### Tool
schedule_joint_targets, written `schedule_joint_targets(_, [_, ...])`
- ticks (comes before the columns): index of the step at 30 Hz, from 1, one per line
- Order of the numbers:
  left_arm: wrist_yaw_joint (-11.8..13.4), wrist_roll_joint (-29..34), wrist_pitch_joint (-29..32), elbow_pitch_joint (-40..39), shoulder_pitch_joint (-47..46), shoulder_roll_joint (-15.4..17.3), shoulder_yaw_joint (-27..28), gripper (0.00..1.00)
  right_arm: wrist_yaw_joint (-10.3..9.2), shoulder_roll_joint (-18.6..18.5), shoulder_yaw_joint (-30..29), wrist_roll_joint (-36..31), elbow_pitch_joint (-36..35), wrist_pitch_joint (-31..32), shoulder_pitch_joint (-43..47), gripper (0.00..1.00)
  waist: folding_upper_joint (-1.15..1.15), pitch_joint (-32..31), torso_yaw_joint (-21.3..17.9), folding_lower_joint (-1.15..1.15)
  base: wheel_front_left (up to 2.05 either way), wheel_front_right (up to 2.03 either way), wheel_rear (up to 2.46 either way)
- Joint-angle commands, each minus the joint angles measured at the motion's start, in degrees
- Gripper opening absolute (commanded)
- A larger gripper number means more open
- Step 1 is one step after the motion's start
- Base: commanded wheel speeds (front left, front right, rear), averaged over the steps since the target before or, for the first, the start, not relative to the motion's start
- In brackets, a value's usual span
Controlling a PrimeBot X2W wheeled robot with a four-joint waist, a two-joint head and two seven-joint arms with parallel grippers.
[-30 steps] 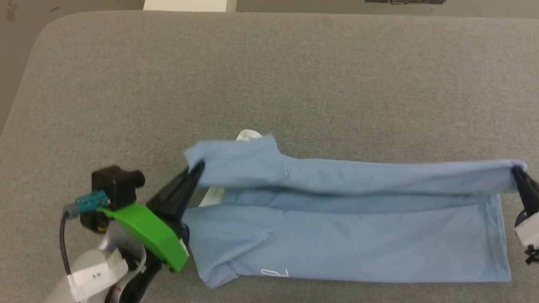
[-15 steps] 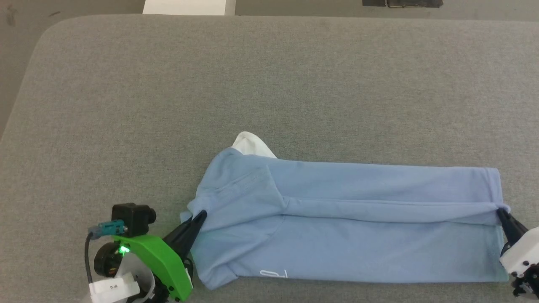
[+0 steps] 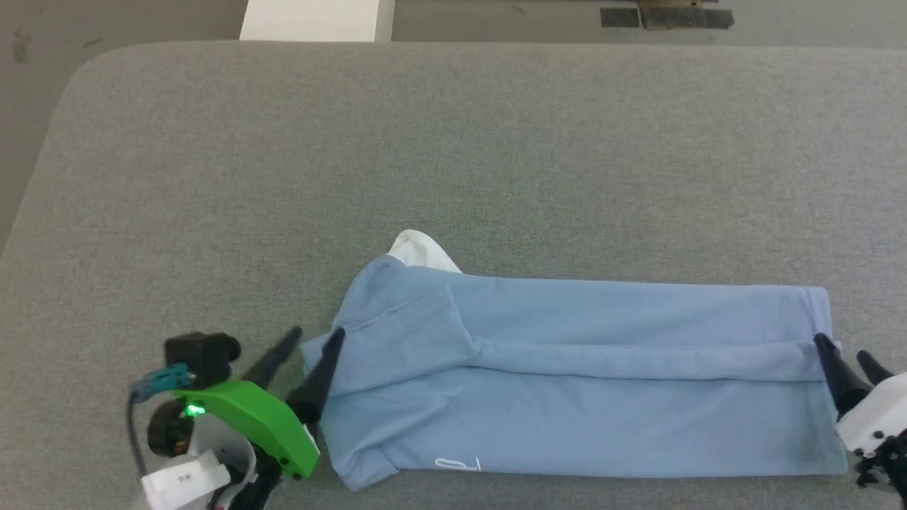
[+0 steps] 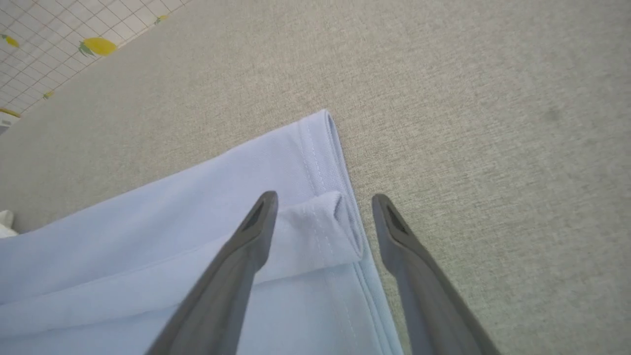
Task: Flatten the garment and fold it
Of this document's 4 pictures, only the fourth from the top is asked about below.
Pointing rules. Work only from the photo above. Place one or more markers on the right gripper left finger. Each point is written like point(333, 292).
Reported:
point(231, 286)

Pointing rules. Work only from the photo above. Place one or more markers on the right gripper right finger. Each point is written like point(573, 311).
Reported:
point(424, 296)

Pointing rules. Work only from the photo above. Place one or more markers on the light blue polo shirt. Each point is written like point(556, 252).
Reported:
point(148, 246)

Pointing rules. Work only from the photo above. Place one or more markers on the grey fabric sofa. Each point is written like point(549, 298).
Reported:
point(468, 123)

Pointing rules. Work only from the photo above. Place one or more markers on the lemon print grid partition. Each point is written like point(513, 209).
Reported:
point(44, 44)

